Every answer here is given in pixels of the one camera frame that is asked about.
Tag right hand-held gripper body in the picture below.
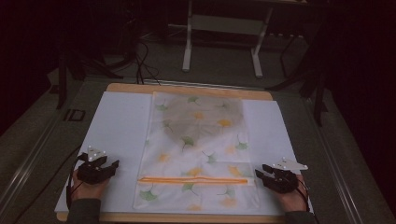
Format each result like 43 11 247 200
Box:
264 156 309 194

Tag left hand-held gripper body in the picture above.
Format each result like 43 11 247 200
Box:
76 145 110 185

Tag leaf print mesh laundry bag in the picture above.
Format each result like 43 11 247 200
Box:
132 91 262 213

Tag person's left hand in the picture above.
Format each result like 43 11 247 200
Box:
71 169 110 202

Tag person's right hand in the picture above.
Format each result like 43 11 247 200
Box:
274 174 310 213

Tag white board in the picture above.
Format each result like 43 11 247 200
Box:
54 91 314 217

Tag dark garment inside bag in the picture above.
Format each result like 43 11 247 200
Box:
162 95 245 143

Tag black stand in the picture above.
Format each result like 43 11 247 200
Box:
55 43 125 110
265 18 331 128

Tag wooden table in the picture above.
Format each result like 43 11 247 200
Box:
55 82 286 224

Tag white metal stand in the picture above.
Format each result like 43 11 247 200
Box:
181 0 276 79

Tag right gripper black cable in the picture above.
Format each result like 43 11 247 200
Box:
295 176 313 213

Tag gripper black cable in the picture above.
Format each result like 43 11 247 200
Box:
295 176 313 213
65 153 90 210

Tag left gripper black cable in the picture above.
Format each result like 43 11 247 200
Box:
65 153 90 210

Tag long black floor cable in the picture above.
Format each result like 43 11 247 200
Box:
11 144 83 224

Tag black floor bracket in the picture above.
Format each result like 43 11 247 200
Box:
63 108 87 122

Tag aluminium rail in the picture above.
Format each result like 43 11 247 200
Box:
0 113 64 216
302 94 366 224
142 77 266 91

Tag black floor cables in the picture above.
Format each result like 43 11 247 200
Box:
133 39 163 87

